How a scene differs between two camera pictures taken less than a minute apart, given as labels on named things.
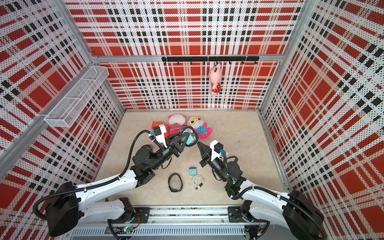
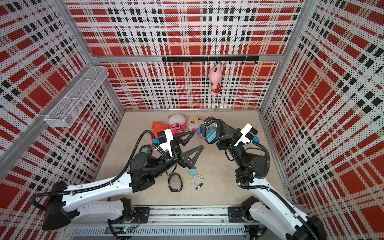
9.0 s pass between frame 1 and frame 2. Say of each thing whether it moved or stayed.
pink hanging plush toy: stayed
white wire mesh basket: stayed
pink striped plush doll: stayed
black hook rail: stayed
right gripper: moved
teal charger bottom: stayed
